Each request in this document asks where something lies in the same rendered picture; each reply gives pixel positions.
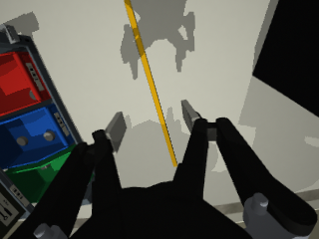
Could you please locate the red open bin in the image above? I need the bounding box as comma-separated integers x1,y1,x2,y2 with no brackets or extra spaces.
0,52,51,117

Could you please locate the grey round disc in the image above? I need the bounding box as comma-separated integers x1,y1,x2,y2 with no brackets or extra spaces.
17,136,28,146
44,130,56,141
29,90,36,100

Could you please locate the yellow vertical bar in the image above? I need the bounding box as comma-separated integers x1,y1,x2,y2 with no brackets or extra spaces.
124,0,177,167

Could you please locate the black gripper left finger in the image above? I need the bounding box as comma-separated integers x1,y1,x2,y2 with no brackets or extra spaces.
8,112,127,239

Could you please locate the green open bin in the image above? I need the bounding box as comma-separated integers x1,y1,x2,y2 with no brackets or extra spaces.
5,144,75,203

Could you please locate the grey metal shelf rack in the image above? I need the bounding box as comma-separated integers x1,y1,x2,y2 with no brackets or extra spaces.
0,24,95,219

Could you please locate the blue bin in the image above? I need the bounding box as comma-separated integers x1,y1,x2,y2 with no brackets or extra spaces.
0,104,74,169

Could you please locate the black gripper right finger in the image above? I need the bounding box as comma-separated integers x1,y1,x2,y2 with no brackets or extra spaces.
156,100,318,239

